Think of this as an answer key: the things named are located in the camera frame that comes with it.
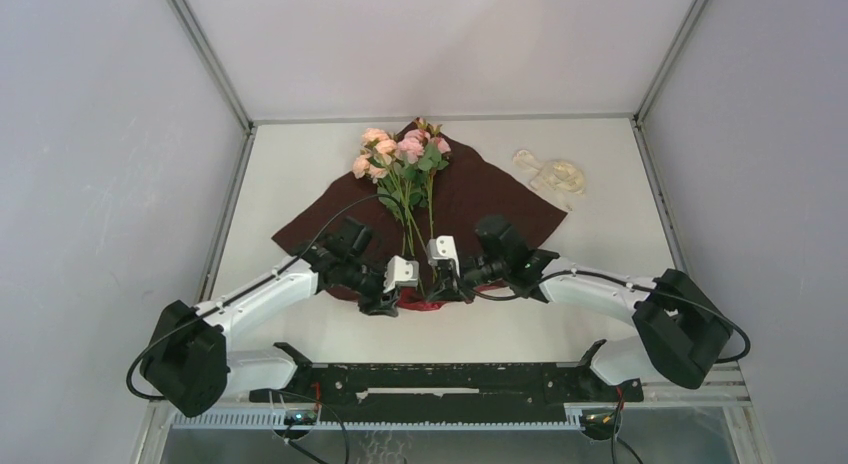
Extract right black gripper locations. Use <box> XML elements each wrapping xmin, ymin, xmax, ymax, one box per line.
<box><xmin>426</xmin><ymin>253</ymin><xmax>509</xmax><ymax>303</ymax></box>

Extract red wrapping paper sheet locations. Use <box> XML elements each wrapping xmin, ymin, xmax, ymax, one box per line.
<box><xmin>273</xmin><ymin>121</ymin><xmax>566</xmax><ymax>312</ymax></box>

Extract pink flower stem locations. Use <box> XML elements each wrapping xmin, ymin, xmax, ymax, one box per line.
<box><xmin>420</xmin><ymin>136</ymin><xmax>451</xmax><ymax>238</ymax></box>
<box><xmin>358</xmin><ymin>128</ymin><xmax>426</xmax><ymax>253</ymax></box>
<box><xmin>395</xmin><ymin>118</ymin><xmax>451</xmax><ymax>208</ymax></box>
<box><xmin>352</xmin><ymin>154</ymin><xmax>415</xmax><ymax>260</ymax></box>

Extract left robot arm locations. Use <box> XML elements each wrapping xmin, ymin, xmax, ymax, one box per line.
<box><xmin>125</xmin><ymin>217</ymin><xmax>417</xmax><ymax>417</ymax></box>

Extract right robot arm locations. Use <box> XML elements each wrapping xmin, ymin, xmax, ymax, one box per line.
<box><xmin>427</xmin><ymin>215</ymin><xmax>743</xmax><ymax>400</ymax></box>

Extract cream ribbon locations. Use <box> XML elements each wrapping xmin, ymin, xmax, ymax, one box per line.
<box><xmin>512</xmin><ymin>149</ymin><xmax>587</xmax><ymax>213</ymax></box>

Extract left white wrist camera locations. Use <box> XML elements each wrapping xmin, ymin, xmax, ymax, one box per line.
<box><xmin>384</xmin><ymin>256</ymin><xmax>419</xmax><ymax>293</ymax></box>

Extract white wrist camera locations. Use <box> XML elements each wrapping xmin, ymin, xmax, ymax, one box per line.
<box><xmin>384</xmin><ymin>256</ymin><xmax>419</xmax><ymax>293</ymax></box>
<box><xmin>426</xmin><ymin>235</ymin><xmax>460</xmax><ymax>271</ymax></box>

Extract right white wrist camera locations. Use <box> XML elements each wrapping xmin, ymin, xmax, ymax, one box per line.
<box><xmin>426</xmin><ymin>235</ymin><xmax>460</xmax><ymax>271</ymax></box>

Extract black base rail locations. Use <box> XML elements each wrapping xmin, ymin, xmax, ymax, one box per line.
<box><xmin>249</xmin><ymin>362</ymin><xmax>644</xmax><ymax>425</ymax></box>

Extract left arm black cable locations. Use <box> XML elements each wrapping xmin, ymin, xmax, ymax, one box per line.
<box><xmin>125</xmin><ymin>193</ymin><xmax>407</xmax><ymax>403</ymax></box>

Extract white cable duct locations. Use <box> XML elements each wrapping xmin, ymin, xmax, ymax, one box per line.
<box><xmin>170</xmin><ymin>407</ymin><xmax>584</xmax><ymax>432</ymax></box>

